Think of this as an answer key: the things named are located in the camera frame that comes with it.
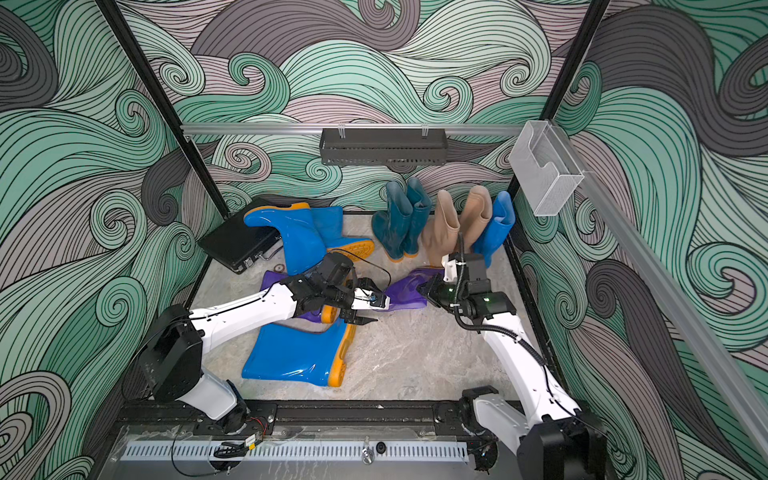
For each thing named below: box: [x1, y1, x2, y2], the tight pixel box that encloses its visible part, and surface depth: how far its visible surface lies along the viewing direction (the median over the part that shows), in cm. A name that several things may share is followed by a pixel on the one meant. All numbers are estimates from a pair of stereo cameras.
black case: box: [198, 198, 281, 274], surface depth 108 cm
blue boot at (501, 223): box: [474, 191, 516, 268], surface depth 88 cm
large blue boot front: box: [242, 318, 357, 387], surface depth 80 cm
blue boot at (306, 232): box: [244, 203, 343, 276], surface depth 105 cm
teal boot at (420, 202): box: [404, 177, 432, 258], surface depth 92 cm
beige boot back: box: [421, 190, 461, 269], surface depth 89 cm
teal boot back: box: [371, 180, 414, 263], surface depth 97 cm
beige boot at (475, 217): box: [461, 185, 493, 254], surface depth 92 cm
